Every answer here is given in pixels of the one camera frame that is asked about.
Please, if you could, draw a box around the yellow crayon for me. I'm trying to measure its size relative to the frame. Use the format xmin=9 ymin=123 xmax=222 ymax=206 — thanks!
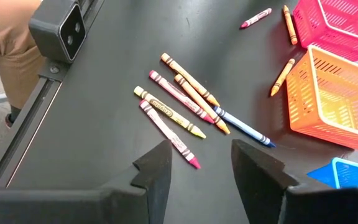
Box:
xmin=133 ymin=85 xmax=207 ymax=140

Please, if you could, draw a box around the orange crayon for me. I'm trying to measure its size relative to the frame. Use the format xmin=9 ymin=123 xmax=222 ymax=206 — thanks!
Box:
xmin=160 ymin=52 xmax=221 ymax=108
xmin=270 ymin=58 xmax=296 ymax=98
xmin=173 ymin=73 xmax=231 ymax=136
xmin=282 ymin=4 xmax=298 ymax=46

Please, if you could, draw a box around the red-pink plastic basket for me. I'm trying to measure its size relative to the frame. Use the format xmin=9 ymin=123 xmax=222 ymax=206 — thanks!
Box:
xmin=292 ymin=0 xmax=358 ymax=62

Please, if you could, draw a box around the orange plastic basket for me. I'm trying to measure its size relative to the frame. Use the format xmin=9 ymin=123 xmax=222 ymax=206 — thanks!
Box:
xmin=285 ymin=45 xmax=358 ymax=152

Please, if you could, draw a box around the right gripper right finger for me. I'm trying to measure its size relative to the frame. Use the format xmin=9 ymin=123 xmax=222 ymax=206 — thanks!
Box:
xmin=231 ymin=139 xmax=358 ymax=224

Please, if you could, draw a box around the dark grey table camera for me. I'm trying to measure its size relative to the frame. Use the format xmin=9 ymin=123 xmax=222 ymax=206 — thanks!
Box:
xmin=28 ymin=0 xmax=87 ymax=65

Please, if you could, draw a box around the pink crayon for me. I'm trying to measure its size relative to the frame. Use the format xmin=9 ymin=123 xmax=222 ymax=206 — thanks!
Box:
xmin=139 ymin=99 xmax=202 ymax=170
xmin=148 ymin=70 xmax=215 ymax=124
xmin=239 ymin=7 xmax=273 ymax=30

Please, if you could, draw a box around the blue plastic basket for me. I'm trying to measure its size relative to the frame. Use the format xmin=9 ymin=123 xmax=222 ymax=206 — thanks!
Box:
xmin=306 ymin=157 xmax=358 ymax=190

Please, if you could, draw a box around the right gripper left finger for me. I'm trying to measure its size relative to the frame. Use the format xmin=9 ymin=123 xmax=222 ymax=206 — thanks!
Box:
xmin=0 ymin=139 xmax=173 ymax=224

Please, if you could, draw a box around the dark blue crayon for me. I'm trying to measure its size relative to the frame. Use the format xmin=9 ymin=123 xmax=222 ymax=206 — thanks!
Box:
xmin=213 ymin=105 xmax=277 ymax=149

